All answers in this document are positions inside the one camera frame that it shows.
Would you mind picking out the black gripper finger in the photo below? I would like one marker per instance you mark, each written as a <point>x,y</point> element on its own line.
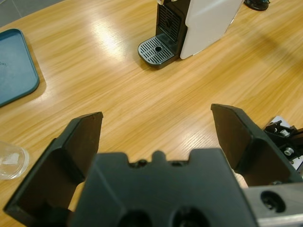
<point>59,165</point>
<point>248,146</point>

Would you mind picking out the clear glass cup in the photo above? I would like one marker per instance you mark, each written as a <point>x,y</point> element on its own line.
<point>11,163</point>

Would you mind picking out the white capsule coffee machine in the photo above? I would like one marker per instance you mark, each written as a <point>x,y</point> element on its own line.
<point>203,26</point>

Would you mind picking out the teal plastic tray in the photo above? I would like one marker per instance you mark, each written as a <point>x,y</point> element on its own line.
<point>14,68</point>

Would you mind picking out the black capsule holder with rods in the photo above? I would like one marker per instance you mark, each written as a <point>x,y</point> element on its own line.
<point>256,5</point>

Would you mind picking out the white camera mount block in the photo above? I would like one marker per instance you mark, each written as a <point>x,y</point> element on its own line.
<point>298,163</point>

